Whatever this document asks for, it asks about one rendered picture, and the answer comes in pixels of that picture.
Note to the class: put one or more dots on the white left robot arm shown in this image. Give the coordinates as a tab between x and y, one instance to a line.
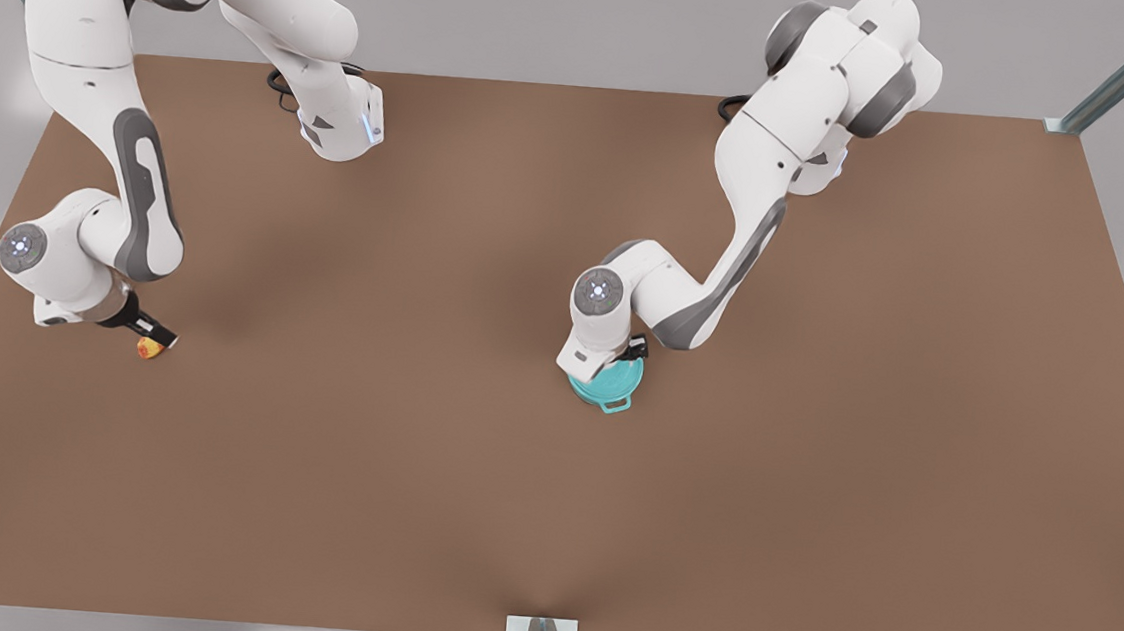
788	123

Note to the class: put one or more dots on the teal pot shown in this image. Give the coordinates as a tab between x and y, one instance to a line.
612	385

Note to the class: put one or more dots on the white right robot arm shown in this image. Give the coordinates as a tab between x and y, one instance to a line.
82	47

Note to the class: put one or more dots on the orange yellow potato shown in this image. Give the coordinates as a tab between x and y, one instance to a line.
150	350

